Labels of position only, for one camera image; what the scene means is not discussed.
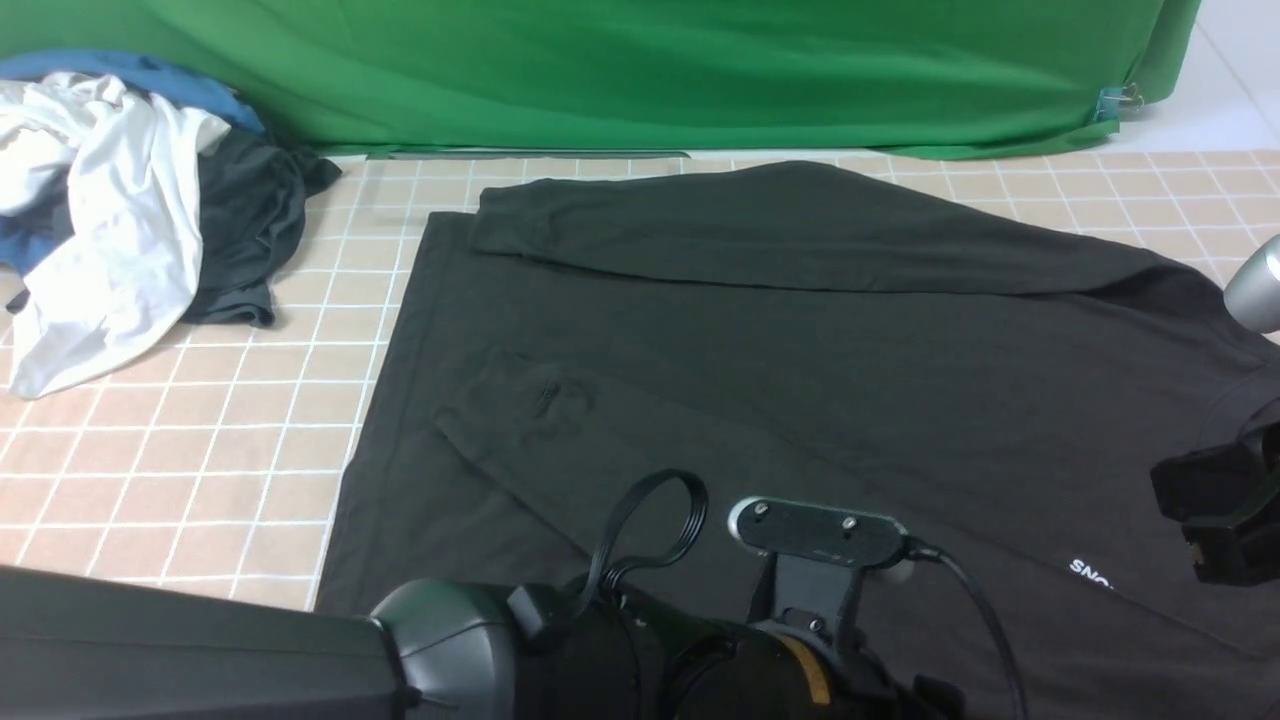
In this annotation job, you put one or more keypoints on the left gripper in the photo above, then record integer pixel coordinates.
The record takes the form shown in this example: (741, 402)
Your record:
(632, 657)

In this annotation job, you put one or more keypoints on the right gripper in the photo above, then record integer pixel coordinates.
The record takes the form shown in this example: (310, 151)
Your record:
(1225, 501)

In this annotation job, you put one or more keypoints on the gray long-sleeve top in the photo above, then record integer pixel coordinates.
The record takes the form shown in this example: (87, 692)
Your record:
(804, 332)

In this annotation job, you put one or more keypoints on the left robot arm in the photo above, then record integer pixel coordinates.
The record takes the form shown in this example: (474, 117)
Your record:
(79, 648)

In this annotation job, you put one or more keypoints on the blue binder clip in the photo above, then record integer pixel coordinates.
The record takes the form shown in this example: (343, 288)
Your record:
(1117, 102)

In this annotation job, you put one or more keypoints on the dark gray garment in pile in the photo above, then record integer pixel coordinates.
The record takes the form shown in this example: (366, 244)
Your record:
(253, 195)

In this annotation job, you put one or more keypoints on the green backdrop cloth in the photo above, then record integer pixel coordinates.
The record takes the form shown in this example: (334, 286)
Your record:
(937, 80)

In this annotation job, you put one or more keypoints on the white shirt in pile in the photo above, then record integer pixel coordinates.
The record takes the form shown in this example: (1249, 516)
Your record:
(129, 268)

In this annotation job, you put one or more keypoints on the blue garment in pile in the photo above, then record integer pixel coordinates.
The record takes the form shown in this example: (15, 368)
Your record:
(150, 85)

